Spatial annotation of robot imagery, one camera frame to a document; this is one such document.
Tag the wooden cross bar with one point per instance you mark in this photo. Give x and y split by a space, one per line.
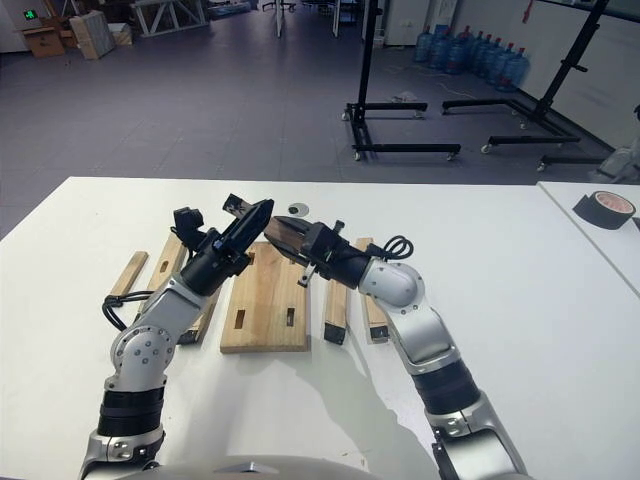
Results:
127 275

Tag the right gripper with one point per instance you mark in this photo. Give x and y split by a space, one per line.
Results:
345 270

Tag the cardboard box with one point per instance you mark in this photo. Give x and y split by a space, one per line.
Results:
92 35
45 42

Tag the blue water bottle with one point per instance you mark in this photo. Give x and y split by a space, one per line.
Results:
514 70
479 50
490 57
440 50
456 55
500 62
423 45

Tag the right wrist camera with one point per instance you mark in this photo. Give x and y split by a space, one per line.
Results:
327 237

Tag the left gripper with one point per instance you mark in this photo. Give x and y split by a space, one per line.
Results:
215 267

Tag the robot body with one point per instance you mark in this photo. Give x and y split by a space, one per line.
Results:
260 469

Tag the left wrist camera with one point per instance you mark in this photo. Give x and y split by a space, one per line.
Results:
188 220

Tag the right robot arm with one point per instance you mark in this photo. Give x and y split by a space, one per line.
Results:
425 330

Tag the green exit sign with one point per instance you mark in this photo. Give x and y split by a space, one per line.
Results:
30 15

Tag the black wheeled stand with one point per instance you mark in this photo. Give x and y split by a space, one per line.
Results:
555 95
367 100

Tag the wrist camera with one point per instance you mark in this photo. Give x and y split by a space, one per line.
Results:
327 237
188 220

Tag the black tape roll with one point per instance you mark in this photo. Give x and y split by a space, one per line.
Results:
602 210

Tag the wooden seat board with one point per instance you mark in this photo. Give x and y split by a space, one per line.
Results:
265 305

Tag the wooden leg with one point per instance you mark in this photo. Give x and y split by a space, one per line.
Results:
200 320
335 310
162 270
375 315

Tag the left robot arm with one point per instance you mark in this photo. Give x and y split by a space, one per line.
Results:
145 345

